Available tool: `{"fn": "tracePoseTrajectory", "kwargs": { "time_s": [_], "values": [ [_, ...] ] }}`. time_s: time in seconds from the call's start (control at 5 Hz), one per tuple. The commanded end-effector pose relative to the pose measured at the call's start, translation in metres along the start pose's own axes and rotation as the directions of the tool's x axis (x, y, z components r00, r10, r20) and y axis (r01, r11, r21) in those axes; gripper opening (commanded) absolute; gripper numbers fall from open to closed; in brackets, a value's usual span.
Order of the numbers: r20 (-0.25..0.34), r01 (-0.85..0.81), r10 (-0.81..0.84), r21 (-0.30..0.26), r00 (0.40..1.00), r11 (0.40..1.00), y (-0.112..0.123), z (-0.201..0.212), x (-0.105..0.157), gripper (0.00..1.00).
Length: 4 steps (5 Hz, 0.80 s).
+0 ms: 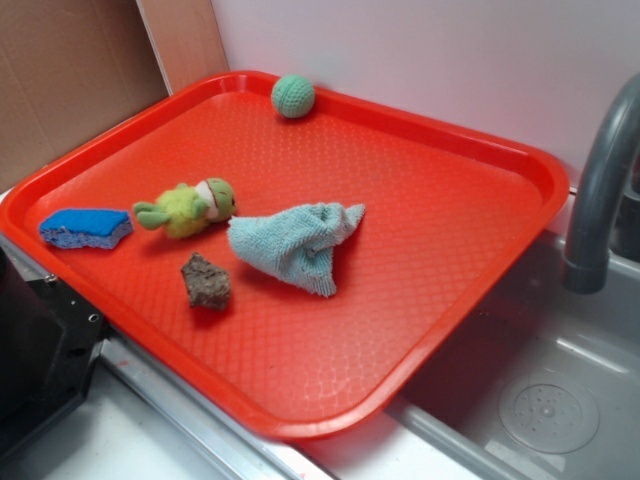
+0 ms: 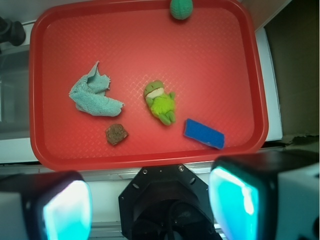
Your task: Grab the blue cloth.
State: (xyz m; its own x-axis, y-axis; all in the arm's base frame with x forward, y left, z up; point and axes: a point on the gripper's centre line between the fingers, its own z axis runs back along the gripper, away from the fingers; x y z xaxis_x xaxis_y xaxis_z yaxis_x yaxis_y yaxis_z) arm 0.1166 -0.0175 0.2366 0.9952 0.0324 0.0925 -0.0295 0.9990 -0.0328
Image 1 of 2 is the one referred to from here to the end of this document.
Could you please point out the light blue cloth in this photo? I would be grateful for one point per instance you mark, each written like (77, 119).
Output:
(296, 246)

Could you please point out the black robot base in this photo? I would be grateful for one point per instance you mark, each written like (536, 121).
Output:
(50, 339)

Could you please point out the red plastic tray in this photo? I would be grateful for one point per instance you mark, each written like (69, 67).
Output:
(448, 211)

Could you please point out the brown rock chunk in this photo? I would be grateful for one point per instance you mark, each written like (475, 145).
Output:
(207, 285)

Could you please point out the green plush toy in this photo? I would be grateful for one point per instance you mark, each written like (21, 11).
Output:
(188, 210)

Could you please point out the green textured ball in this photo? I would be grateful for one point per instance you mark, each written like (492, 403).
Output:
(293, 96)

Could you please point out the blue sponge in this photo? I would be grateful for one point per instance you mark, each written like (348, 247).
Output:
(86, 228)

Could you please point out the grey toy sink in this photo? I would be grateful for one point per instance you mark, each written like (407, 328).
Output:
(536, 383)

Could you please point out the grey faucet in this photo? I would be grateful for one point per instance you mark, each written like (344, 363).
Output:
(605, 215)

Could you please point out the brown cardboard panel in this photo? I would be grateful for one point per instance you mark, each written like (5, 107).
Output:
(71, 70)

